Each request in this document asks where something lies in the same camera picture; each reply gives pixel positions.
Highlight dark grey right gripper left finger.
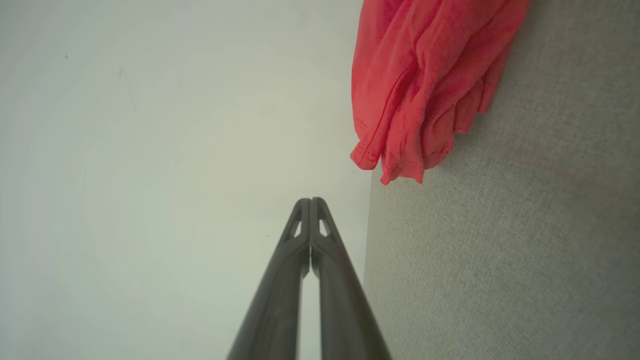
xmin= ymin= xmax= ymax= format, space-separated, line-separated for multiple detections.
xmin=226 ymin=198 xmax=312 ymax=360

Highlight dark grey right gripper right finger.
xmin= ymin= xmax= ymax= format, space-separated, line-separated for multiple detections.
xmin=310 ymin=196 xmax=393 ymax=360

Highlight red shorts with white stripe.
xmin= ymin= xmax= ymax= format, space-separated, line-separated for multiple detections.
xmin=349 ymin=0 xmax=531 ymax=186

